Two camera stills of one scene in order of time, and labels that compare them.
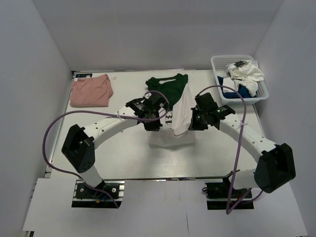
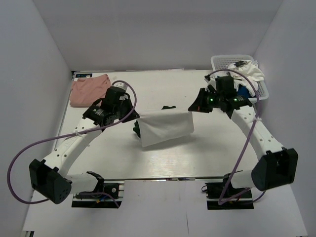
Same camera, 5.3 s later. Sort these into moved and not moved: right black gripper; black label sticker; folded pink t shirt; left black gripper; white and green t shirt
Moved: left black gripper; right black gripper; white and green t shirt
Not moved: black label sticker; folded pink t shirt
